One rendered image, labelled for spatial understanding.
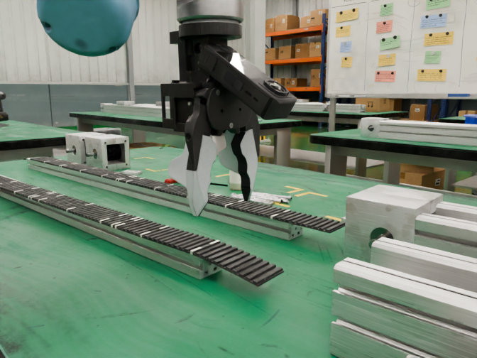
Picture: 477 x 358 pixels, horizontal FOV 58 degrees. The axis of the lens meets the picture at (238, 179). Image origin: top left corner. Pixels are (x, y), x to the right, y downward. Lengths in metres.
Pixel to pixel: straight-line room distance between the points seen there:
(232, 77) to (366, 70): 3.33
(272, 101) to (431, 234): 0.25
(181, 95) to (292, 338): 0.28
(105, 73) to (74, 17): 12.04
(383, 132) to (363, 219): 1.64
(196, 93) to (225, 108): 0.04
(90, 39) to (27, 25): 11.38
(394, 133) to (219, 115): 1.75
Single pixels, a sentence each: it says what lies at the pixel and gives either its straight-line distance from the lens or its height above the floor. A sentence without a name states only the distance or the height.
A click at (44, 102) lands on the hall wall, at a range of 11.75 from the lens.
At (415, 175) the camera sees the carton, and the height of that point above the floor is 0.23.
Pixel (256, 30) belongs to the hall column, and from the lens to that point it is 8.55.
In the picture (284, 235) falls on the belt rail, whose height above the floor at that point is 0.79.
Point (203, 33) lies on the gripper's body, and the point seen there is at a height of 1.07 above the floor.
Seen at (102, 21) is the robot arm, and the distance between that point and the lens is 0.38.
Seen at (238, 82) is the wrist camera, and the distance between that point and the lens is 0.45.
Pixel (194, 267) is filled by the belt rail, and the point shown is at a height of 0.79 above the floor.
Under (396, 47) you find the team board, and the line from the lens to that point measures 3.65.
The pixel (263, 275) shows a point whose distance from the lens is 0.50.
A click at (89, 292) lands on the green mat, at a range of 0.55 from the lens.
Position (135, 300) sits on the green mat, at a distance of 0.51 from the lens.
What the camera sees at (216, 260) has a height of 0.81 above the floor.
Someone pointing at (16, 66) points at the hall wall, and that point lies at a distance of 11.63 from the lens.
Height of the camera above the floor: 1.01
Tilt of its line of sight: 12 degrees down
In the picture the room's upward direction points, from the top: straight up
